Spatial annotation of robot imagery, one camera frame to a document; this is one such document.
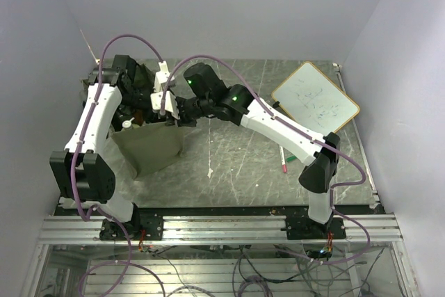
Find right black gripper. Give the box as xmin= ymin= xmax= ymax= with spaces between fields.
xmin=164 ymin=95 xmax=213 ymax=129

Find yellow-green pump bottle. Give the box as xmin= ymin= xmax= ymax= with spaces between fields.
xmin=122 ymin=118 xmax=134 ymax=130

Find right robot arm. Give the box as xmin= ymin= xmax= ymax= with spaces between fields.
xmin=161 ymin=63 xmax=340 ymax=239

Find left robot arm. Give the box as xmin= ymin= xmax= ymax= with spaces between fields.
xmin=49 ymin=55 xmax=159 ymax=240

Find olive canvas bag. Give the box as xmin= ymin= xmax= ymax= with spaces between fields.
xmin=81 ymin=62 xmax=187 ymax=182

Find red whiteboard marker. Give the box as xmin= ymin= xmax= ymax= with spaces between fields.
xmin=279 ymin=145 xmax=287 ymax=173

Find yellow-framed whiteboard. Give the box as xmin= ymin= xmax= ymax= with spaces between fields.
xmin=271 ymin=61 xmax=360 ymax=136

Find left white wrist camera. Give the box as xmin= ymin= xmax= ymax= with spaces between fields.
xmin=153 ymin=61 xmax=170 ymax=93

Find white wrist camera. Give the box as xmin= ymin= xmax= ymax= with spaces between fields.
xmin=150 ymin=91 xmax=179 ymax=120
xmin=153 ymin=61 xmax=170 ymax=93

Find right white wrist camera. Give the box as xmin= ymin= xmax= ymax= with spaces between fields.
xmin=150 ymin=91 xmax=179 ymax=120

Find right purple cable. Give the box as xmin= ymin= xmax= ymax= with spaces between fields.
xmin=158 ymin=55 xmax=371 ymax=266

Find purple cable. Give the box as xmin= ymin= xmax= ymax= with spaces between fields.
xmin=158 ymin=55 xmax=371 ymax=266
xmin=69 ymin=34 xmax=168 ymax=297

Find aluminium mounting rail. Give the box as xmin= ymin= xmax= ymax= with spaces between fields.
xmin=38 ymin=208 xmax=403 ymax=246

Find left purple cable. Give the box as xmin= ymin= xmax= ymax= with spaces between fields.
xmin=69 ymin=34 xmax=168 ymax=297

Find tangled floor cables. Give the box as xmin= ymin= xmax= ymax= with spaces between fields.
xmin=76 ymin=241 xmax=383 ymax=297

